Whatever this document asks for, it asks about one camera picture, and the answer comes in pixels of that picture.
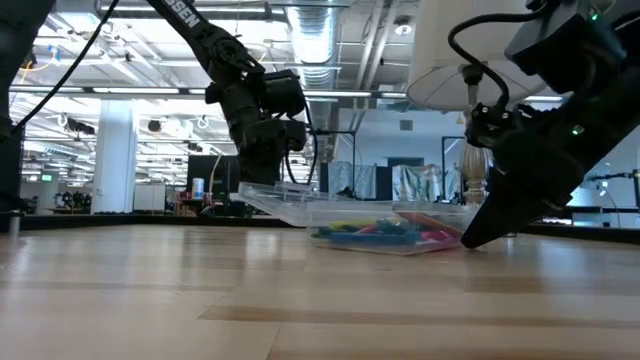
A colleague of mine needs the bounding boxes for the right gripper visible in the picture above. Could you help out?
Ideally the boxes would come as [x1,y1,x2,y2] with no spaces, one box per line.
[460,68,640,250]

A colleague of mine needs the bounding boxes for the black aluminium table frame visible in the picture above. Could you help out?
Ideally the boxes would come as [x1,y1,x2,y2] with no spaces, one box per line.
[0,212,640,246]

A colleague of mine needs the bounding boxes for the black computer monitor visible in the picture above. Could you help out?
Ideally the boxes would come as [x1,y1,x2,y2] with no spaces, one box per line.
[187,154,242,202]

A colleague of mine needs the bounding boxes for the clear plastic supply box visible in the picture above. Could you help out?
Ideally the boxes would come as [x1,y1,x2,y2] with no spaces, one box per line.
[238,180,479,257]

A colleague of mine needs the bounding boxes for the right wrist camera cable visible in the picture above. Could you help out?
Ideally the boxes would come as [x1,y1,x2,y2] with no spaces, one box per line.
[446,11,552,109]

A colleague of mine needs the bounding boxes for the white cabinet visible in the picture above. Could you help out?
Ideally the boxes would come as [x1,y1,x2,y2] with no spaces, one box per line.
[133,183,167,213]

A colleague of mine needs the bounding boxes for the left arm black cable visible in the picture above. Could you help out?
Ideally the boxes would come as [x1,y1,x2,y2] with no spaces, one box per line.
[8,0,122,137]

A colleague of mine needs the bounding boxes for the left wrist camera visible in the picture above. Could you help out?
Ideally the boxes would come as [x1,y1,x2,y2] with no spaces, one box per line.
[262,69,308,118]

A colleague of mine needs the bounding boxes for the clear plastic wrapped equipment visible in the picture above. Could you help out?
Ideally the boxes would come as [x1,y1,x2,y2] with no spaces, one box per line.
[392,163,452,203]

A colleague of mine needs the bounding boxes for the table lamp white shade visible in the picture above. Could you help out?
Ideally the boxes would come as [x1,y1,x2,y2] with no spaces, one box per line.
[405,0,551,207]

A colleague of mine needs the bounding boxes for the white pillar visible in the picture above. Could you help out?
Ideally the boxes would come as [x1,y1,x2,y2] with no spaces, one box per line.
[91,99,140,215]

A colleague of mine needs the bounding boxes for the grey monitor on arm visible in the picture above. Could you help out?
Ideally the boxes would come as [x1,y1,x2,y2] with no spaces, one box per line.
[586,168,640,212]

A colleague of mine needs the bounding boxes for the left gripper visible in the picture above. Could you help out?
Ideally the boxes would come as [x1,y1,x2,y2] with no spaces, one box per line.
[219,78,308,186]

